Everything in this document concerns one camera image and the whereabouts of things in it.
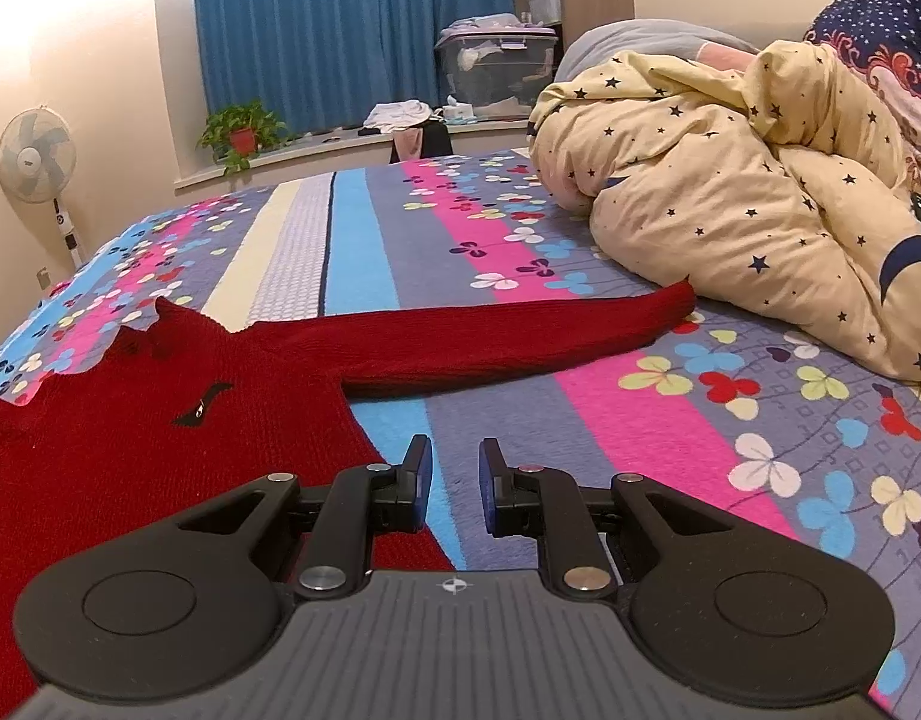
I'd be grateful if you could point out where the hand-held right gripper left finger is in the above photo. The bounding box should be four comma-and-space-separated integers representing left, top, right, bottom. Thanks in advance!
171, 435, 433, 602

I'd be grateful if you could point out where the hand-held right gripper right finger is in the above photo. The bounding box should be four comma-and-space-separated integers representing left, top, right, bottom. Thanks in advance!
481, 439, 731, 602

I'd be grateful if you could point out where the red knitted sweater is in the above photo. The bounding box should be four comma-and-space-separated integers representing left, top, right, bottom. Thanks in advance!
0, 279, 697, 720

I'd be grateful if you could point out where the pile of white clothes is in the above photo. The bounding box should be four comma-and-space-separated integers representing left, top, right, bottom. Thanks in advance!
362, 100, 435, 130

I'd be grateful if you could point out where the floral striped bed sheet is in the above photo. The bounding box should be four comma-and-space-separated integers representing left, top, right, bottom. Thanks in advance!
0, 148, 921, 720

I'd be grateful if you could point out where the black pink bag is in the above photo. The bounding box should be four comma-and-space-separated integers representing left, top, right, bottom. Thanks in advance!
389, 122, 454, 164

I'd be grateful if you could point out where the white windowsill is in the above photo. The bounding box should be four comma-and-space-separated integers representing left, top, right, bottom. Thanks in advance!
173, 116, 532, 192

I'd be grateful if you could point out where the yellow star print quilt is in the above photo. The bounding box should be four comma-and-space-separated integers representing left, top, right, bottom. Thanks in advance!
527, 41, 921, 383

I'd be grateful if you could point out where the potted green plant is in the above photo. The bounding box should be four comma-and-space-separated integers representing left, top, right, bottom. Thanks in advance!
196, 100, 296, 176

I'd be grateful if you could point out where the clear plastic storage box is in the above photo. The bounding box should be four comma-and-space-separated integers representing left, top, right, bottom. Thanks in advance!
435, 24, 560, 121

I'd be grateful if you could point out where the folded grey cloth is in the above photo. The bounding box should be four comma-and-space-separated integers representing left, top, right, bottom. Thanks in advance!
441, 13, 521, 35

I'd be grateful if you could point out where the blue curtain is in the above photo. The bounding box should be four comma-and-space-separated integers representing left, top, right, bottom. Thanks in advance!
192, 0, 517, 134

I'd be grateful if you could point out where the grey pillow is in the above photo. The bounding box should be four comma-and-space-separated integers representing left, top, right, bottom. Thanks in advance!
554, 19, 761, 83

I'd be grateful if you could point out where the white standing fan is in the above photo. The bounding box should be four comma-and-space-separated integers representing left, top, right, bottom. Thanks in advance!
0, 106, 82, 271

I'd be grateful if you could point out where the navy pink patterned pillow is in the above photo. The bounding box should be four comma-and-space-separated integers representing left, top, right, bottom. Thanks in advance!
803, 0, 921, 192

